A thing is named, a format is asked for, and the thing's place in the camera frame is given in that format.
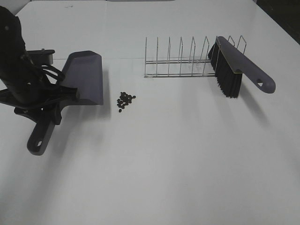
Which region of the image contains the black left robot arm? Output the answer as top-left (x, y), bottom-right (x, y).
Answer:
top-left (0, 7), bottom-right (79, 125)

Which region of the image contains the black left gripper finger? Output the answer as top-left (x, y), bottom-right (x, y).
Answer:
top-left (50, 103), bottom-right (62, 125)

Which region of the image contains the grey plastic dustpan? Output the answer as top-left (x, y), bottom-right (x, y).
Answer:
top-left (27, 51), bottom-right (103, 156)

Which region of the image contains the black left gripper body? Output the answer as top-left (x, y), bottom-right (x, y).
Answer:
top-left (0, 86), bottom-right (80, 121)

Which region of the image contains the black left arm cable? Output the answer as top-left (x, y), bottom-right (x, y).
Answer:
top-left (22, 52), bottom-right (65, 83)

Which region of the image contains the pile of coffee beans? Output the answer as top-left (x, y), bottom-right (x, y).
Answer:
top-left (117, 91), bottom-right (136, 113)

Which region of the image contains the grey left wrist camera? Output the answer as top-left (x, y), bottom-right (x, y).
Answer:
top-left (27, 49), bottom-right (55, 66)

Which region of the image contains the chrome wire dish rack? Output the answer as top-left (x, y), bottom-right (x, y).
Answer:
top-left (143, 34), bottom-right (247, 79)

